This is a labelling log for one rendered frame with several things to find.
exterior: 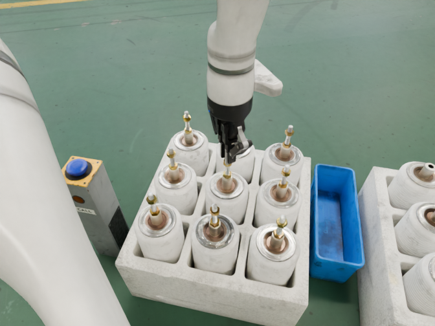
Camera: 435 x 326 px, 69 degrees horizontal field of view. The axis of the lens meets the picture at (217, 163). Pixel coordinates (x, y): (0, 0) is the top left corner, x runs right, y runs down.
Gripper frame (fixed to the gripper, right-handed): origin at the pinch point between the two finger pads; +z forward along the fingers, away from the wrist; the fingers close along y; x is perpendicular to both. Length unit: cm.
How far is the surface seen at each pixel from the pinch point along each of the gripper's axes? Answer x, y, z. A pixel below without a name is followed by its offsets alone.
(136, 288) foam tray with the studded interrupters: -25.3, 4.9, 28.9
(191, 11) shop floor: 50, -145, 35
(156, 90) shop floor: 5, -77, 35
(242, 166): 6.6, -4.8, 12.2
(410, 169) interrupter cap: 39.6, 14.3, 10.1
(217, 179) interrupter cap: -1.2, -2.1, 10.0
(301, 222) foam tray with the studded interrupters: 13.0, 11.7, 17.4
